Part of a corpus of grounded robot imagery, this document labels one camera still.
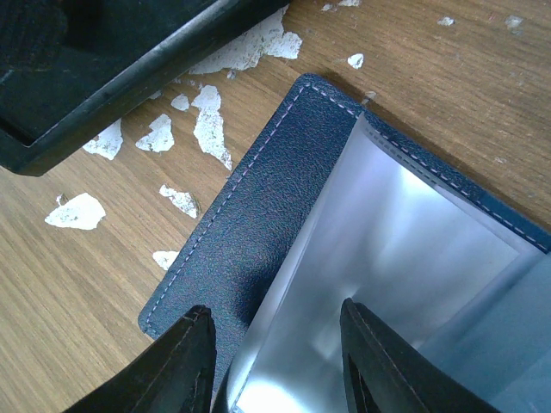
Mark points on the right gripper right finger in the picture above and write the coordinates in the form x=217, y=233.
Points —
x=384, y=373

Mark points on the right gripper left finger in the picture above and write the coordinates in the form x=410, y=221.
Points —
x=175, y=374

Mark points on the navy blue card holder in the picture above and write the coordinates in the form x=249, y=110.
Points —
x=331, y=203

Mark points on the black bin with red cards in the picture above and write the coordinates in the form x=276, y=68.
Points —
x=70, y=69

